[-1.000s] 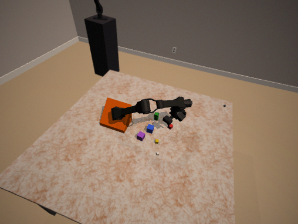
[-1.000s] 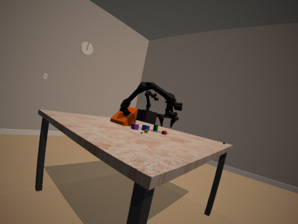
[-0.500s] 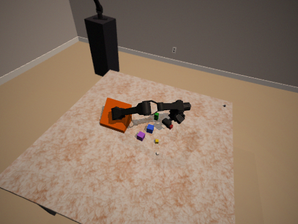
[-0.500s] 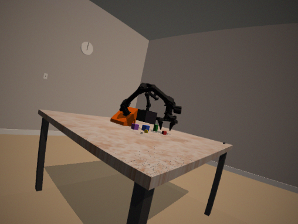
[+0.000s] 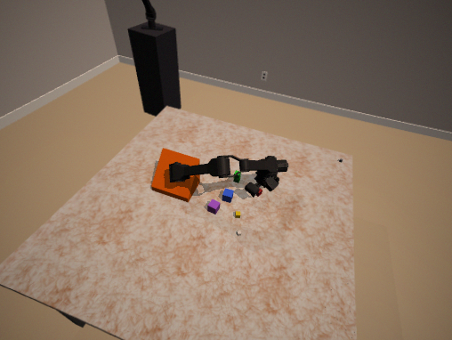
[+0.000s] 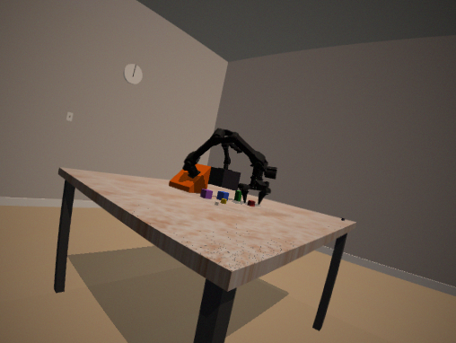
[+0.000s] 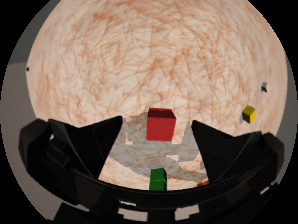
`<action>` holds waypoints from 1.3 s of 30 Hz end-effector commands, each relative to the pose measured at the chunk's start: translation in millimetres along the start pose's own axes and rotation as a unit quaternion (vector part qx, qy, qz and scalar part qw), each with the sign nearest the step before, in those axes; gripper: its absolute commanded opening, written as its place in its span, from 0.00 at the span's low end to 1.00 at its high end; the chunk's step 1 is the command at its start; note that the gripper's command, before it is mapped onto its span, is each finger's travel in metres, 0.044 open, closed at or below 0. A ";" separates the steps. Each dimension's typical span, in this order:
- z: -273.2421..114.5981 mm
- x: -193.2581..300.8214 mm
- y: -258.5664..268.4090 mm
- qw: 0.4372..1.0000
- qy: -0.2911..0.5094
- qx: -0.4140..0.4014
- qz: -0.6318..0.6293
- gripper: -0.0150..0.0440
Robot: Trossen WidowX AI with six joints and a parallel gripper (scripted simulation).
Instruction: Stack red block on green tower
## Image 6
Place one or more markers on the blue block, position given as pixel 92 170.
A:
pixel 222 194

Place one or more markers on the purple block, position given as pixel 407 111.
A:
pixel 206 193

